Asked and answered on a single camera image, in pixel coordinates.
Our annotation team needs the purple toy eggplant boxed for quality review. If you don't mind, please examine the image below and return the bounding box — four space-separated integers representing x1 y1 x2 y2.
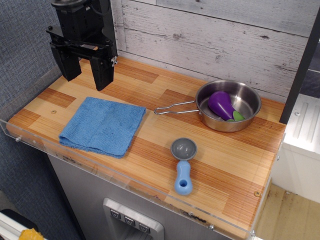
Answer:
208 91 245 122

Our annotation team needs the blue handled grey spoon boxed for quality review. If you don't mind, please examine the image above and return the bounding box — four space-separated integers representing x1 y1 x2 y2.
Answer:
170 137 198 196

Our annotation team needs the black vertical post right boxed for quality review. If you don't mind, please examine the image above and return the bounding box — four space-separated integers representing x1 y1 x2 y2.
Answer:
279 9 320 124

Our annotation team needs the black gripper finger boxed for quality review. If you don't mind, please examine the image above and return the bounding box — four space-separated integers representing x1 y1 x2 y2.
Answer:
50 42 82 81
89 57 114 91

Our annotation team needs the grey toy fridge cabinet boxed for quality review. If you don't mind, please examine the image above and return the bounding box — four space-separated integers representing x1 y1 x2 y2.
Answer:
46 153 241 240

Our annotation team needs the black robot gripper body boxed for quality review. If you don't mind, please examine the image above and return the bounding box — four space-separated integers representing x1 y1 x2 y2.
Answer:
46 0 113 61

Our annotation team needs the white toy sink unit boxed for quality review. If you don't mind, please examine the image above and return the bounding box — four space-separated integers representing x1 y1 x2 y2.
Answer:
271 94 320 203

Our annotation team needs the yellow object bottom left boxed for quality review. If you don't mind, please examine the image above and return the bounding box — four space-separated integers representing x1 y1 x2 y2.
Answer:
18 228 45 240

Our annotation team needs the blue folded cloth napkin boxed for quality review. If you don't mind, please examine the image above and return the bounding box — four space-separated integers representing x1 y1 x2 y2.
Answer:
59 97 146 159

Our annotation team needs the silver dispenser button panel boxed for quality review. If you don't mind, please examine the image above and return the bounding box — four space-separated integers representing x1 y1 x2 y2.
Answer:
103 197 165 240

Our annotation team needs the stainless steel pot with handle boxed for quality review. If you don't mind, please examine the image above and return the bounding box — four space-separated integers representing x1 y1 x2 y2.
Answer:
153 80 262 133

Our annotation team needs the clear acrylic table guard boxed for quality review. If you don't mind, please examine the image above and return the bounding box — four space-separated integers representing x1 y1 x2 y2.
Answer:
0 37 286 240

